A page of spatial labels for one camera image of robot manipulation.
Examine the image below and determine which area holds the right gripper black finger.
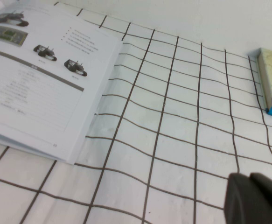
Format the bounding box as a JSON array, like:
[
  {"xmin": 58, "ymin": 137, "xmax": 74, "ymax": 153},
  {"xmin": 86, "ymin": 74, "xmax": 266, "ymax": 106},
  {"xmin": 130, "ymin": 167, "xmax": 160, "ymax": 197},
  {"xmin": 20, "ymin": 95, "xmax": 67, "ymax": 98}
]
[{"xmin": 223, "ymin": 172, "xmax": 272, "ymax": 224}]

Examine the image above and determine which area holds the white product catalog book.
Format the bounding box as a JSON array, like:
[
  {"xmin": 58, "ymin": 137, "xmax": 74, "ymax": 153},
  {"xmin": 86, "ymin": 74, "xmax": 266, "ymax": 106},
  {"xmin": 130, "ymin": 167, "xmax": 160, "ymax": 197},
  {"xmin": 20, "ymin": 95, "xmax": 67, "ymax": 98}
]
[{"xmin": 0, "ymin": 0, "xmax": 124, "ymax": 166}]

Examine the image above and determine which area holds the white black-grid checkered tablecloth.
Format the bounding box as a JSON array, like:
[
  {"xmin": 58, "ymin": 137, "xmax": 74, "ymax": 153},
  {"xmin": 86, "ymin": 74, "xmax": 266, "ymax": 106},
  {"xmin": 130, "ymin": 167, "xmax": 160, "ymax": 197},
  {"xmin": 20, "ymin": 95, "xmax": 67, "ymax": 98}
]
[{"xmin": 0, "ymin": 2, "xmax": 272, "ymax": 224}]

